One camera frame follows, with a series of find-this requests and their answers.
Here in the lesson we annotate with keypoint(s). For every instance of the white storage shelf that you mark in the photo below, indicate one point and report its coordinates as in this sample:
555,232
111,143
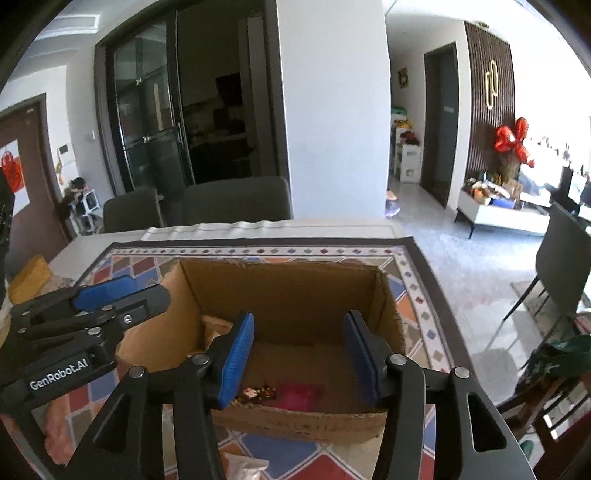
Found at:
406,149

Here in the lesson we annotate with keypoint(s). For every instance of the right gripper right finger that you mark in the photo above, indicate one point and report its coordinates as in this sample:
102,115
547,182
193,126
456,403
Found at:
473,441

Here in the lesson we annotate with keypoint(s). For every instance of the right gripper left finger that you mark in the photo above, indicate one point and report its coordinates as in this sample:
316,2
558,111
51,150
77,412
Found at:
124,441

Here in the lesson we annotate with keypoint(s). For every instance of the magenta snack bag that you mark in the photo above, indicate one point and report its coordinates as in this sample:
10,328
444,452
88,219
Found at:
298,396

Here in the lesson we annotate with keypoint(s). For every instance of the clear bread packet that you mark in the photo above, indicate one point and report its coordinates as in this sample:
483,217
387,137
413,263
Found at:
239,467

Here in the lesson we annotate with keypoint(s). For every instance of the dark grey dining chair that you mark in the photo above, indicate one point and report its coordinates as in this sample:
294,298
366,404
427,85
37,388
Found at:
562,263

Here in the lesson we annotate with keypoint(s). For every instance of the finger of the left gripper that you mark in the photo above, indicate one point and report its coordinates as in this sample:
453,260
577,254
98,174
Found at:
95,297
132,310

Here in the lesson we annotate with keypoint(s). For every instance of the white low cabinet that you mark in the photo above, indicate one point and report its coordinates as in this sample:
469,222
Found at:
479,216

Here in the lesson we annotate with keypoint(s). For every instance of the gold chocolate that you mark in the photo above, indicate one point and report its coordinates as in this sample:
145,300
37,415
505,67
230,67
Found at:
256,395

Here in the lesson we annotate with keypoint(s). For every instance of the black glass sliding door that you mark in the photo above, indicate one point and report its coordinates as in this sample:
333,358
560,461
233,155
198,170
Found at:
139,108

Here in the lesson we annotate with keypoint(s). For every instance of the grey chair behind table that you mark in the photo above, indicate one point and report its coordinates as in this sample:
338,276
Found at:
250,199

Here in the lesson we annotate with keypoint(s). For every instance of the brown cardboard box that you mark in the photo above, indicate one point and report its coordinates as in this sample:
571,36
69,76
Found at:
299,308

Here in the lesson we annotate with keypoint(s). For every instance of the brown entrance door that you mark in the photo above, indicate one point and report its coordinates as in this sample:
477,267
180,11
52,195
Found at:
37,228

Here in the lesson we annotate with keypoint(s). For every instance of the red bow decoration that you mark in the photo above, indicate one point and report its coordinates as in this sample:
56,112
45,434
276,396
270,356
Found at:
512,140

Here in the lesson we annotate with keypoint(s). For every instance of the person's left hand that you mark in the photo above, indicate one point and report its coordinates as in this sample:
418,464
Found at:
53,422

